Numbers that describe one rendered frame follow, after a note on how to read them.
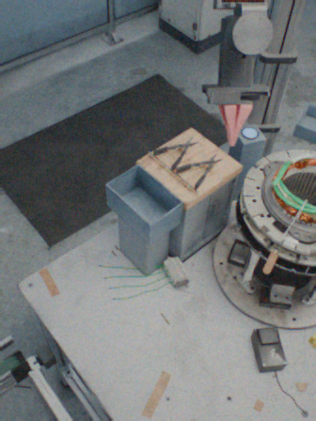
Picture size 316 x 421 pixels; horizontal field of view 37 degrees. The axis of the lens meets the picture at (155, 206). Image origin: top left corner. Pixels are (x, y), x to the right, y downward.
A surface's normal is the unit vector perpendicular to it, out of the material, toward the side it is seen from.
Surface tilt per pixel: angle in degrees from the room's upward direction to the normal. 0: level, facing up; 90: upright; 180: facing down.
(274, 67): 90
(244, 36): 58
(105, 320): 0
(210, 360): 0
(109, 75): 0
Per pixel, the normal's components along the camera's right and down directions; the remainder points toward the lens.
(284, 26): 0.04, 0.78
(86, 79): 0.03, -0.62
